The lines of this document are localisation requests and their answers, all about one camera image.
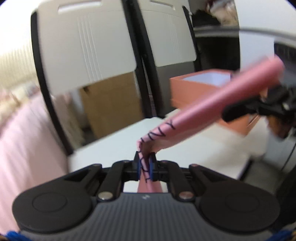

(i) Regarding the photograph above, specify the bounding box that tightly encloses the wooden drawer cabinet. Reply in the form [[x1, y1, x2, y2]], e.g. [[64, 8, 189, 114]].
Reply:
[[80, 72, 144, 138]]

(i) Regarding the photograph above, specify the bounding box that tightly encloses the pink storage box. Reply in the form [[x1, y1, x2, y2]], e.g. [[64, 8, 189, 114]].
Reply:
[[170, 69, 260, 136]]

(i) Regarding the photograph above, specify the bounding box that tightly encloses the bed with pink sheet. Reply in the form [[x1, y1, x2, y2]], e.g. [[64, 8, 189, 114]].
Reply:
[[1, 94, 68, 233]]

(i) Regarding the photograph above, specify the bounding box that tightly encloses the white black folding chair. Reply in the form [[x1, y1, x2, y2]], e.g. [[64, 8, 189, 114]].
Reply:
[[31, 1, 152, 156]]

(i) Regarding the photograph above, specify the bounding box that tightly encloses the pink shopping bag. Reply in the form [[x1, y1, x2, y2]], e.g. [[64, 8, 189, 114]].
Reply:
[[137, 56, 285, 193]]

